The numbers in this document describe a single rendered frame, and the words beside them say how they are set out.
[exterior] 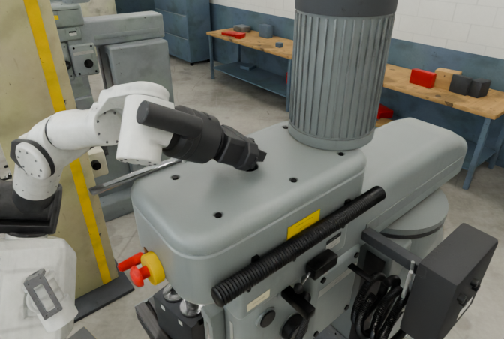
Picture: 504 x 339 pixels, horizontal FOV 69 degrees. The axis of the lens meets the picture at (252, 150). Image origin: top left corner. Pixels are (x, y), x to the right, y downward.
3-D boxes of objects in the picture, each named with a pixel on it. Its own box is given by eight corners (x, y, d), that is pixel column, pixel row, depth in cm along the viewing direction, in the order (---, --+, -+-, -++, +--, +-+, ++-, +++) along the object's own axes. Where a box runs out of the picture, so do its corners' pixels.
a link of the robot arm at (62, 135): (115, 94, 65) (52, 104, 75) (68, 120, 58) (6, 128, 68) (140, 146, 70) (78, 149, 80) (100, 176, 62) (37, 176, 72)
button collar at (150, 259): (157, 292, 67) (152, 268, 64) (142, 272, 71) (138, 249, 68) (166, 286, 68) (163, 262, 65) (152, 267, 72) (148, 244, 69)
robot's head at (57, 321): (40, 329, 80) (52, 334, 74) (16, 289, 79) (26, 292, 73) (69, 308, 85) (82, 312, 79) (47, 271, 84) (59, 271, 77)
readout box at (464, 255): (436, 358, 78) (463, 289, 68) (397, 328, 84) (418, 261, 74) (477, 307, 89) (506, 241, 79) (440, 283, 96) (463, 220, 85)
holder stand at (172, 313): (195, 360, 139) (190, 325, 129) (158, 326, 151) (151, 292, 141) (217, 337, 147) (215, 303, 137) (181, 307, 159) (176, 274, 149)
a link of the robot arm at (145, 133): (168, 172, 65) (105, 160, 57) (175, 112, 67) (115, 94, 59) (208, 168, 57) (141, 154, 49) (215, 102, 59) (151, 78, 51)
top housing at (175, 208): (196, 324, 61) (188, 253, 54) (130, 239, 79) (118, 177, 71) (366, 211, 87) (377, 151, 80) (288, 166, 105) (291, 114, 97)
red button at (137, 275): (138, 293, 66) (135, 277, 64) (129, 280, 68) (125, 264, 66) (155, 284, 67) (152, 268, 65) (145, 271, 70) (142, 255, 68)
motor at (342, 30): (336, 161, 76) (358, -6, 61) (271, 128, 90) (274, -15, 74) (391, 133, 87) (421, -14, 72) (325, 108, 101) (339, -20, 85)
